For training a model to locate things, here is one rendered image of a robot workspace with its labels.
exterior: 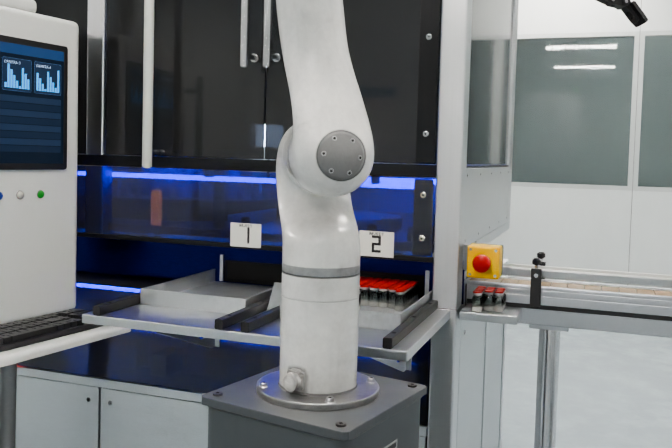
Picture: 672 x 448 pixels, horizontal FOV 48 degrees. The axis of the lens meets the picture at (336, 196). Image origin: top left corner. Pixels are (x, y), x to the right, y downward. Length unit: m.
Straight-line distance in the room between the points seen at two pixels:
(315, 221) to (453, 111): 0.68
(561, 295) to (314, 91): 0.95
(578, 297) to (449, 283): 0.30
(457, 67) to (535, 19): 4.70
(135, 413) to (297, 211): 1.12
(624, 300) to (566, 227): 4.51
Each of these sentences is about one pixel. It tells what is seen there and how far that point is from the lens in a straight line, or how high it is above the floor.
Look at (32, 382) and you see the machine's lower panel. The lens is 2.35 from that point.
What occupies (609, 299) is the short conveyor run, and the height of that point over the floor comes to 0.92.
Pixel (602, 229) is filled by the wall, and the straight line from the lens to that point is 6.32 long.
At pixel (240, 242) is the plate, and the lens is 1.91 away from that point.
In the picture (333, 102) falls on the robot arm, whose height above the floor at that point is 1.30.
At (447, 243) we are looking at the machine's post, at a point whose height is 1.03.
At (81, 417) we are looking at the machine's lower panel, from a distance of 2.27.
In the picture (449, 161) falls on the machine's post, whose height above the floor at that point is 1.22.
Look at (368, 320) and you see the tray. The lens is 1.53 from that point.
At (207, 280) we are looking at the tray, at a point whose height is 0.89.
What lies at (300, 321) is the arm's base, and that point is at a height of 0.98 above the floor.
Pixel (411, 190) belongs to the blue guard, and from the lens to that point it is 1.75.
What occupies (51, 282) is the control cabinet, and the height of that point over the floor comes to 0.89.
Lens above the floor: 1.22
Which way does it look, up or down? 3 degrees down
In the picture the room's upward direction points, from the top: 2 degrees clockwise
